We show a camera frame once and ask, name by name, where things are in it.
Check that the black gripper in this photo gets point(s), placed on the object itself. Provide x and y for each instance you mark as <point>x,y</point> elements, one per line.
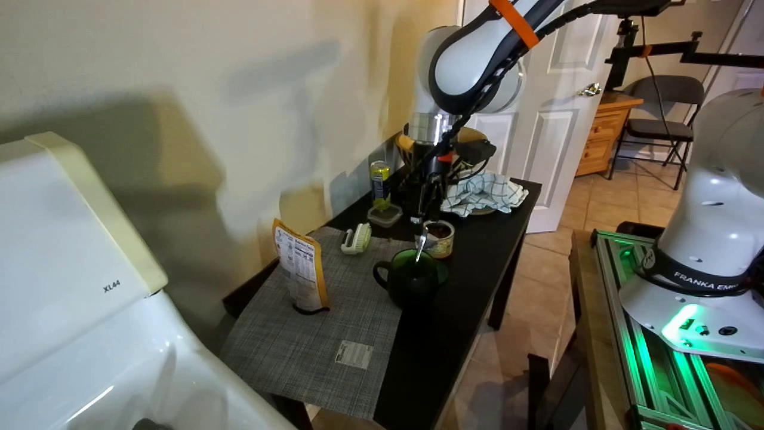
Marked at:
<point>432,163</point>

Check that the metal spoon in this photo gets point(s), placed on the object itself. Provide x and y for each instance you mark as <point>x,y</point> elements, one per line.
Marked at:
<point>421,249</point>

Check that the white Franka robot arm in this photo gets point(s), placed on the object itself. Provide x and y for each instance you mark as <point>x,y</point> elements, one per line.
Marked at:
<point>718,217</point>

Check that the small transparent bowl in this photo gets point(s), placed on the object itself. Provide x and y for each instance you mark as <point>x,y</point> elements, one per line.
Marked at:
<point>385,217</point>

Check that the large wooden zebra-pattern bowl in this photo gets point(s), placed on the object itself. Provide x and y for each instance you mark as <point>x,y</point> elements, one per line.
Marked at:
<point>405,145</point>

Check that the clear bottle with yellow liquid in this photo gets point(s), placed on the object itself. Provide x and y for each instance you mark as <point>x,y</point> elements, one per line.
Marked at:
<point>381,181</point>

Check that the white checkered dish cloth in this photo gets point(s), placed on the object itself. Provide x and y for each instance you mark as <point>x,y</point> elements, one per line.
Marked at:
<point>480,194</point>

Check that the dark green mug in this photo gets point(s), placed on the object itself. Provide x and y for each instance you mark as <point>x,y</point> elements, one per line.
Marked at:
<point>410,284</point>

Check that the black table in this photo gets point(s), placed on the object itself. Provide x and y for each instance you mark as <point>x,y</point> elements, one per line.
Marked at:
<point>463,303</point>

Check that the orange snack pouch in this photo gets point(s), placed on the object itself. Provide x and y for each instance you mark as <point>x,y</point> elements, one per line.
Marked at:
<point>301,266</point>

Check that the grey woven placemat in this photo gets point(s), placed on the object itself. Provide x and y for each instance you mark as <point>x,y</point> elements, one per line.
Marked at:
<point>319,343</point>

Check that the wooden dresser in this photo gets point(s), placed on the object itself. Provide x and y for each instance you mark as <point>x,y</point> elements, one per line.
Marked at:
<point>605,134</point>

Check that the metal door knob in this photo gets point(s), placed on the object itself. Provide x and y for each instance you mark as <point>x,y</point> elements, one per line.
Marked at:
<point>592,90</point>

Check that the black folding chair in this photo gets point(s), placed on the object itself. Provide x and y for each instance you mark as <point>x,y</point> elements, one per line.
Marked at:
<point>666,127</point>

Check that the black camera stand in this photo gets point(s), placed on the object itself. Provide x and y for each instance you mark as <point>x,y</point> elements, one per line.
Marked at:
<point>624,49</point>

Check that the aluminium frame robot table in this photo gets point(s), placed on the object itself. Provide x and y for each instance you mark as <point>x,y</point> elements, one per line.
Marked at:
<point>636,359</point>

